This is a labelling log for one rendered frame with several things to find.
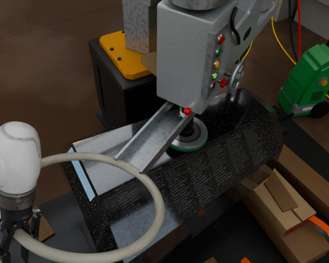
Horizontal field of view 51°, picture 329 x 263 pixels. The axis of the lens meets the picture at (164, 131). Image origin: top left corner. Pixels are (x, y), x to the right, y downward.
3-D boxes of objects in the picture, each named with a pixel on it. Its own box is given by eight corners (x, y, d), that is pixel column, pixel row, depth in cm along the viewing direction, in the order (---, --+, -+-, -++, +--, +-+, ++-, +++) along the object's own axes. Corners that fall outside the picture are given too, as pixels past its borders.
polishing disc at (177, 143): (196, 155, 159) (197, 154, 158) (155, 139, 165) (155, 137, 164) (213, 126, 171) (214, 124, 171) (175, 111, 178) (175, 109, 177)
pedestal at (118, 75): (95, 113, 297) (82, 38, 242) (162, 90, 320) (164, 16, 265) (128, 168, 259) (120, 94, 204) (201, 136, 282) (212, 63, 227)
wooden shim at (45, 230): (23, 215, 230) (23, 213, 229) (37, 206, 234) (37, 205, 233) (40, 242, 217) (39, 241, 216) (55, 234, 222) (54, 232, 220)
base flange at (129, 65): (97, 42, 240) (96, 35, 237) (159, 24, 257) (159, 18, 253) (127, 82, 212) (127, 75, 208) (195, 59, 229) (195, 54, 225)
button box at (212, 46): (209, 86, 136) (219, 20, 115) (215, 88, 135) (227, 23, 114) (200, 97, 132) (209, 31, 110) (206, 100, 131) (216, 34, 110)
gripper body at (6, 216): (6, 216, 81) (6, 243, 85) (40, 203, 87) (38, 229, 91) (-8, 197, 85) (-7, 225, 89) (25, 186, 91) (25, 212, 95)
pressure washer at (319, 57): (306, 91, 323) (344, 3, 258) (327, 117, 300) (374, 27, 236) (272, 96, 316) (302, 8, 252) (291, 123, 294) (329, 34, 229)
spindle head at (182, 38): (195, 59, 170) (204, -34, 137) (236, 74, 162) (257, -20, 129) (155, 100, 149) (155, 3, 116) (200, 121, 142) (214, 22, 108)
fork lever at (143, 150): (194, 69, 171) (195, 60, 167) (230, 83, 164) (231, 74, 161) (107, 161, 130) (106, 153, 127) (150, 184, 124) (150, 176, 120)
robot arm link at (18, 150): (44, 171, 89) (-10, 164, 87) (48, 119, 81) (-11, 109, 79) (33, 200, 79) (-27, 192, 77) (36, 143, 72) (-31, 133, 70)
